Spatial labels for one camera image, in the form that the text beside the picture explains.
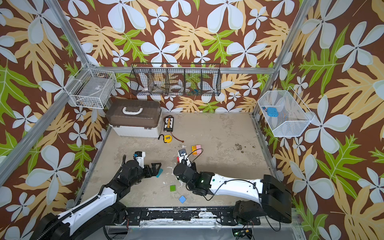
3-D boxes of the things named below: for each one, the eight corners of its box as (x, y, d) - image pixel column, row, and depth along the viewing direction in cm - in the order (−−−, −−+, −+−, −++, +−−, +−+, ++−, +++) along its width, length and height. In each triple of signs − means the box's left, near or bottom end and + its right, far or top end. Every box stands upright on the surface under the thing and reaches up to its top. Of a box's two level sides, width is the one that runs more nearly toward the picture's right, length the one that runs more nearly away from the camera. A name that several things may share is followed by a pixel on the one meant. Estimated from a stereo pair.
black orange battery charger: (162, 131, 112) (162, 129, 110) (164, 117, 121) (164, 115, 119) (172, 131, 112) (172, 129, 110) (174, 117, 121) (174, 115, 119)
